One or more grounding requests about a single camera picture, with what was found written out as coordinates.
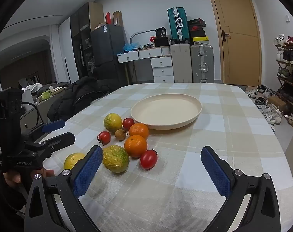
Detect wrinkled yellow green passion fruit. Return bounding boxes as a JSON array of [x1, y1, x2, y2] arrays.
[[102, 145, 130, 173]]

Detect cream round plate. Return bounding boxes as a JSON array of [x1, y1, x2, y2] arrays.
[[130, 93, 203, 130]]

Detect teal suitcase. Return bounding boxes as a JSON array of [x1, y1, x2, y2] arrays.
[[167, 7, 188, 43]]

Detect grey low cabinet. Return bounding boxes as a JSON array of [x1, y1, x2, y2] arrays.
[[20, 94, 62, 128]]

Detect beige suitcase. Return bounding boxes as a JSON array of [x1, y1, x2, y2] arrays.
[[170, 43, 193, 83]]

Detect dark grey refrigerator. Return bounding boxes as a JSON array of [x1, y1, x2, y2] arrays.
[[90, 24, 128, 80]]

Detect person's left hand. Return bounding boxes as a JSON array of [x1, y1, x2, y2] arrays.
[[3, 168, 55, 186]]

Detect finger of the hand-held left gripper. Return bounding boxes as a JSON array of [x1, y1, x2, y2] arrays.
[[22, 119, 66, 142], [28, 132, 76, 154]]

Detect red round tomato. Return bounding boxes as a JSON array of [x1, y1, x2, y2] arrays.
[[122, 118, 135, 131], [97, 131, 111, 146]]

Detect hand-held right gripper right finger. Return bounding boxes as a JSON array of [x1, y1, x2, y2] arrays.
[[201, 146, 281, 232]]

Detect dark tall cabinet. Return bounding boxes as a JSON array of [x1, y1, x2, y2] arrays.
[[70, 2, 105, 83]]

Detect brown longan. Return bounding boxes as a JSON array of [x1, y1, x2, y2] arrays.
[[115, 129, 128, 141]]

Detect yellow black shoe box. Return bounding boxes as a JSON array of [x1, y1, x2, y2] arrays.
[[192, 36, 209, 45]]

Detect red oval tomato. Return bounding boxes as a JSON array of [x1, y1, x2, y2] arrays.
[[140, 148, 158, 170]]

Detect wooden door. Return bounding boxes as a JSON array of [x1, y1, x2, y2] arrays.
[[206, 0, 262, 87]]

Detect green small item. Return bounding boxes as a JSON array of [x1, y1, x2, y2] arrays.
[[37, 90, 53, 101]]

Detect white cloth pile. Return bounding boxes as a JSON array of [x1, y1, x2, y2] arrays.
[[23, 83, 44, 93]]

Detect white desk with drawers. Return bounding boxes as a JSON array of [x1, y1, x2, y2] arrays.
[[118, 46, 175, 84]]

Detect black bag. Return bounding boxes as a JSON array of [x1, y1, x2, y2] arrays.
[[154, 37, 170, 47]]

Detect orange mandarin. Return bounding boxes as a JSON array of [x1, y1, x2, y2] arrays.
[[129, 123, 149, 140], [124, 135, 148, 159]]

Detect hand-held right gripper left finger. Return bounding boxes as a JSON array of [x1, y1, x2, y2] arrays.
[[23, 145, 104, 232]]

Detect grey arched metal frame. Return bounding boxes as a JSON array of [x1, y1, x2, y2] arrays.
[[130, 30, 159, 45]]

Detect white wardrobe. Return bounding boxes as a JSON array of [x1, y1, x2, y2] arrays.
[[50, 17, 78, 84]]

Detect wooden shoe rack with shoes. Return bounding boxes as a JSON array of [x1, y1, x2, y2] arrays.
[[274, 32, 293, 87]]

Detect blue plastic bag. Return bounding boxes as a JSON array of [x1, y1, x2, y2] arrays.
[[124, 42, 140, 52]]

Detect person's left forearm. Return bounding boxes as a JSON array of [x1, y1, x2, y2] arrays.
[[0, 171, 28, 232]]

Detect cardboard sheets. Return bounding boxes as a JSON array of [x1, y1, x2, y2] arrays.
[[113, 10, 124, 27]]

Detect silver suitcase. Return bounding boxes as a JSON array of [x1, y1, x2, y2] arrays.
[[190, 44, 215, 84]]

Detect black cable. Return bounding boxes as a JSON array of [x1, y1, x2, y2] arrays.
[[21, 103, 40, 131]]

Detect brown cardboard box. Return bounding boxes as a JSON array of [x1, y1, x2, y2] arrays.
[[267, 96, 287, 112]]

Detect black jacket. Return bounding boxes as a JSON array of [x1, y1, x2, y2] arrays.
[[47, 76, 118, 122]]

